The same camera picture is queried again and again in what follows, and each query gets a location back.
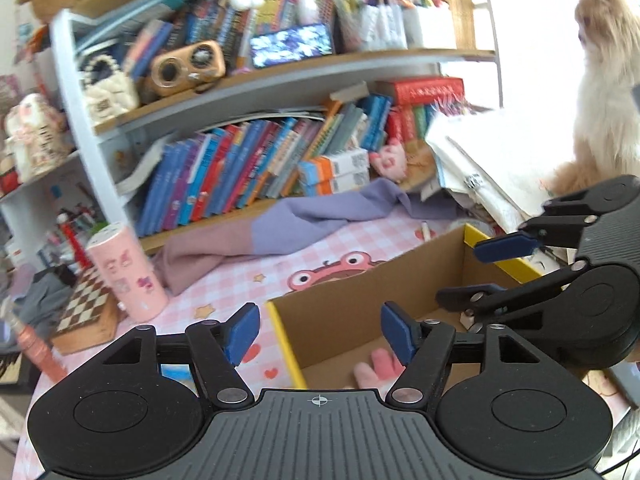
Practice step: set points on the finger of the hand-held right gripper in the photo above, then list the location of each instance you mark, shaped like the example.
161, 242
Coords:
505, 248
467, 296

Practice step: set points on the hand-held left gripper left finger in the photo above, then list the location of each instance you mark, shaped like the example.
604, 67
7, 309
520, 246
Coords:
243, 332

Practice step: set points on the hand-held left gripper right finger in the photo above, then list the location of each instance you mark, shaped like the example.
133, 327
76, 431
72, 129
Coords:
398, 332

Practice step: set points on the pink soft toy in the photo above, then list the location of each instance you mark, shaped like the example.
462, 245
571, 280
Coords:
382, 367

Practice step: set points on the yellow-edged cardboard box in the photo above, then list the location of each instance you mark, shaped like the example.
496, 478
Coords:
350, 305

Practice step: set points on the pink cylinder container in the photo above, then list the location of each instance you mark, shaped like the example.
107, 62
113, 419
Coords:
127, 270

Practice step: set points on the pink checkered tablecloth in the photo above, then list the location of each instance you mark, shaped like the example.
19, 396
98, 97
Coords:
220, 290

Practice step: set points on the white pen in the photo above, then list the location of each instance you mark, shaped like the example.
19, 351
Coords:
426, 232

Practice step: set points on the pile of white papers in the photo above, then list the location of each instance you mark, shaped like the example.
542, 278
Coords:
480, 160

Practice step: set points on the purple and pink cloth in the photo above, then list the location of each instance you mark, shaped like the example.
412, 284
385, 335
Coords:
280, 230

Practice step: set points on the pink pig plush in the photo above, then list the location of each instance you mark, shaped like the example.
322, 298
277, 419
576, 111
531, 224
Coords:
390, 162

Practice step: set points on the orange and white carton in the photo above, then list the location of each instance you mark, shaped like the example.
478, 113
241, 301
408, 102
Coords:
332, 165
340, 184

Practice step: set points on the wooden chessboard box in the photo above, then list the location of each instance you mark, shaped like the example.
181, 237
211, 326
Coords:
85, 312

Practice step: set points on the long row of blue books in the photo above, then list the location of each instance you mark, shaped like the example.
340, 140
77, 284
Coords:
235, 170

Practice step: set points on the thick red dictionary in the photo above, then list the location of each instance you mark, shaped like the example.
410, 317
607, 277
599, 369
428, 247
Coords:
425, 91

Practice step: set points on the cream long-haired cat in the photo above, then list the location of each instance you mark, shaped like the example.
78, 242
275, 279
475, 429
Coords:
610, 85

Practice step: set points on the grey cloth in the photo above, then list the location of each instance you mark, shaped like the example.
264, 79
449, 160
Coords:
45, 292

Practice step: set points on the pink tube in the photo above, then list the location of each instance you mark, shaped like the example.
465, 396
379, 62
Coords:
40, 352

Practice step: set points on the white and wood bookshelf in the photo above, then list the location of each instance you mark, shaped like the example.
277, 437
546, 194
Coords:
85, 110

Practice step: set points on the wooden retro radio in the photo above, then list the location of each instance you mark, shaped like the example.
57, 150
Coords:
187, 65

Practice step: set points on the white quilted handbag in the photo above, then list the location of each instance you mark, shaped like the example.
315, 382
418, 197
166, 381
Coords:
110, 92

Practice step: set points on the pink and white figurine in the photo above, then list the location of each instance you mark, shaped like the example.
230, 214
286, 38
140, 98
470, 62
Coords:
35, 135

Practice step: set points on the smartphone with lit screen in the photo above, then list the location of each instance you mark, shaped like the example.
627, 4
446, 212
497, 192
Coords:
292, 45

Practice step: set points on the white bottle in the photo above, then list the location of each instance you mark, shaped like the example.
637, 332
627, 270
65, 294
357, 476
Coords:
309, 7

